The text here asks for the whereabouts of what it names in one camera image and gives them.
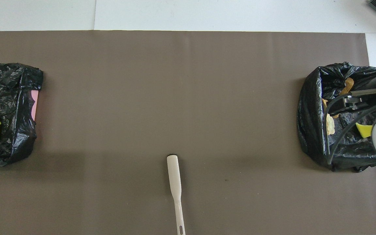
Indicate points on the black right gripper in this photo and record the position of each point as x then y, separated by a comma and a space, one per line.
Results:
369, 92

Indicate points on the brown toy bread piece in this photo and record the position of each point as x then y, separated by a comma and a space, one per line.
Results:
349, 84

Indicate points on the small yellow green sponge wedge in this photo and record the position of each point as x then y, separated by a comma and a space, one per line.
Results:
365, 130

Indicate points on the pale toy bread piece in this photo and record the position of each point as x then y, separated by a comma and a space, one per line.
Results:
330, 127
324, 104

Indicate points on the right black trash bag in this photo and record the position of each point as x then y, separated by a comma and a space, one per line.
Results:
312, 137

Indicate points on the black trash bag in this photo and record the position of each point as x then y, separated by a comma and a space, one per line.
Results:
11, 98
312, 137

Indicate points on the left black trash bag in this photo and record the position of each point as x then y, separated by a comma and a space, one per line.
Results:
11, 98

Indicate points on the brown table mat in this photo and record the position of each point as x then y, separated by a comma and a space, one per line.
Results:
188, 98

